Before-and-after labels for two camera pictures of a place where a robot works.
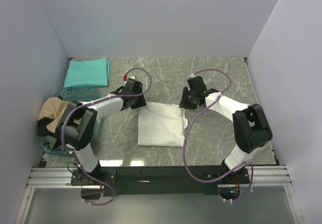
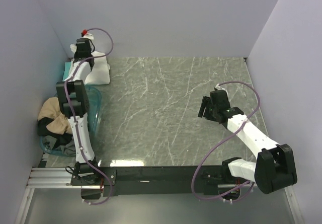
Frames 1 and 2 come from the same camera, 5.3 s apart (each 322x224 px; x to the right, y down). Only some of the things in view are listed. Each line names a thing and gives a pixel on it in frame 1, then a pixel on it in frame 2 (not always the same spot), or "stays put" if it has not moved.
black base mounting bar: x=162 y=180 stays put
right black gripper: x=183 y=103 -> x=206 y=102
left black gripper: x=141 y=103 -> x=76 y=56
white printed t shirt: x=161 y=125 -> x=99 y=74
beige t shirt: x=55 y=107 stays put
